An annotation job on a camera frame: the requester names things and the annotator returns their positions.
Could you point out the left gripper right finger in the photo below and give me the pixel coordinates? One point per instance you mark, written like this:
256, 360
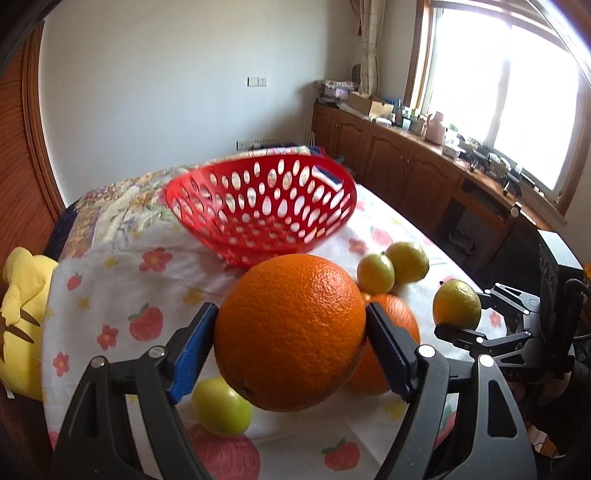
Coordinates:
462, 421

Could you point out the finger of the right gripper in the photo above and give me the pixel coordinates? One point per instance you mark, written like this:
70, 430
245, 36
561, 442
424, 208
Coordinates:
508, 349
515, 306

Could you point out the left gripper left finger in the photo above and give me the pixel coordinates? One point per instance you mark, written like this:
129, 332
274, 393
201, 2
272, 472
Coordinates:
96, 440

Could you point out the yellow-green fruit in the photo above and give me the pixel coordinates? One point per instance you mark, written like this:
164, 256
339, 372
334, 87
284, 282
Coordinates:
456, 303

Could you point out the yellow pear-like fruit back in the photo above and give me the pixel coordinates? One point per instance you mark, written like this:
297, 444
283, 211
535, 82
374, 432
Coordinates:
410, 262

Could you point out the large orange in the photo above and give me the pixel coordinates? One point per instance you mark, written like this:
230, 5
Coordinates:
370, 378
290, 332

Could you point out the green-yellow apple back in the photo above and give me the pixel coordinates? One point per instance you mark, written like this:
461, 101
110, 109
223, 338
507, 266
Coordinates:
375, 274

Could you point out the green apple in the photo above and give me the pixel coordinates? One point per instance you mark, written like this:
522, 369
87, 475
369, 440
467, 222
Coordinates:
219, 409

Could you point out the wooden sideboard cabinet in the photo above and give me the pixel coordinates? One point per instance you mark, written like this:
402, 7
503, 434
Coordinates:
491, 234

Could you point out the fruit print white cloth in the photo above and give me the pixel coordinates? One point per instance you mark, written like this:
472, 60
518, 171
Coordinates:
119, 303

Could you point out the yellow plush toy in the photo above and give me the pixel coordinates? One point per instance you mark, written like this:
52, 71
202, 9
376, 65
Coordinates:
23, 310

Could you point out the pink white bottle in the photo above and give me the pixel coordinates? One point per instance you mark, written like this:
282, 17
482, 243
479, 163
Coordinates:
436, 130

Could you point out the floral bed quilt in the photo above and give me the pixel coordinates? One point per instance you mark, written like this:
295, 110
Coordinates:
124, 211

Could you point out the wooden louvered wardrobe door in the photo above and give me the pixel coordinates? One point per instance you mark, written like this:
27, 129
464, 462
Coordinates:
30, 200

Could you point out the cardboard box on cabinet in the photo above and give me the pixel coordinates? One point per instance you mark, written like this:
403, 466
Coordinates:
369, 105

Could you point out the red perforated plastic basket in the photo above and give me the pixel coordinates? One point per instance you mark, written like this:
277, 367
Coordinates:
252, 209

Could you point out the patterned window curtain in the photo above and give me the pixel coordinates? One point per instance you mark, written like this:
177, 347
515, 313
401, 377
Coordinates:
372, 19

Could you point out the wooden window frame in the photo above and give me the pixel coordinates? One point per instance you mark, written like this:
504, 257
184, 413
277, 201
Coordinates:
514, 76

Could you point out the wall power outlet strip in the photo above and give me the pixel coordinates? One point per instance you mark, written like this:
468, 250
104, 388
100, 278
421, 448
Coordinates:
256, 144

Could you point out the white wall switch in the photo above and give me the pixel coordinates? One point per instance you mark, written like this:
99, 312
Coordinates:
253, 82

